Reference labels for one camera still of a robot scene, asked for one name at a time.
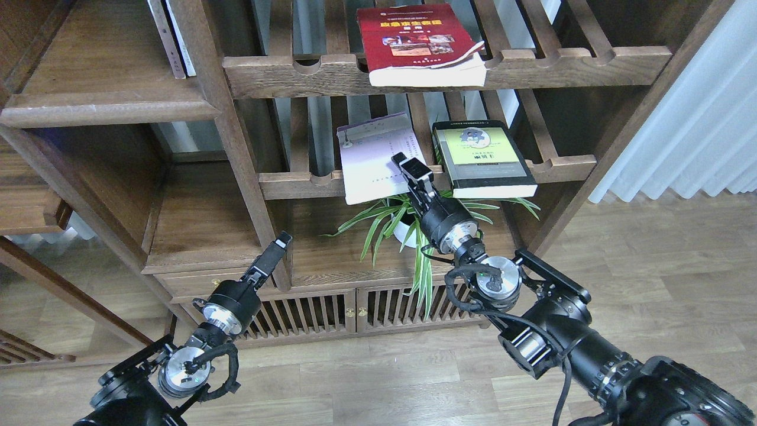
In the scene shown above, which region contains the green spider plant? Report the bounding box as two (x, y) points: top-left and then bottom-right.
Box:
(322, 191), (541, 320)

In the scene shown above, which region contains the white sheer curtain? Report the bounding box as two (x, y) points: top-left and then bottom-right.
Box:
(589, 1), (756, 203)

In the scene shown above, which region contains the pale lilac white book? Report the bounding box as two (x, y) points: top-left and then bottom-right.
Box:
(337, 112), (426, 205)

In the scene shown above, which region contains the green and black book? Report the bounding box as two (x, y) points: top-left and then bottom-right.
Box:
(432, 120), (538, 199)

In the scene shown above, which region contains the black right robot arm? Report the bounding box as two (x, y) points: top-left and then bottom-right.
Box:
(392, 153), (755, 425)

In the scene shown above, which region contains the dark wooden bookshelf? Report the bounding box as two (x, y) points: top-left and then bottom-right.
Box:
(2, 1), (733, 344)

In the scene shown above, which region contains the red cover book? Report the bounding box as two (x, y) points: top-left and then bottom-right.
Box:
(357, 4), (487, 88)

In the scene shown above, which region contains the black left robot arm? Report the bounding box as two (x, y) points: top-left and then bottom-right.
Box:
(77, 232), (292, 425)

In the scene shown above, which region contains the grey upright book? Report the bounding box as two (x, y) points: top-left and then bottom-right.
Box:
(148, 1), (186, 79)

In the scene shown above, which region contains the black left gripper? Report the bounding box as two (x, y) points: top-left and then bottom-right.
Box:
(205, 231), (293, 338)

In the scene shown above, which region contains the white blue upright book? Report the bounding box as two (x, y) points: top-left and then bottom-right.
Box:
(165, 1), (196, 76)

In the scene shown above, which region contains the white plant pot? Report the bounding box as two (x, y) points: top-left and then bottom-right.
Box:
(394, 215), (419, 249)

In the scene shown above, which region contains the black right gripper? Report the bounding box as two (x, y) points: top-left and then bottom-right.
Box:
(392, 153), (478, 254)

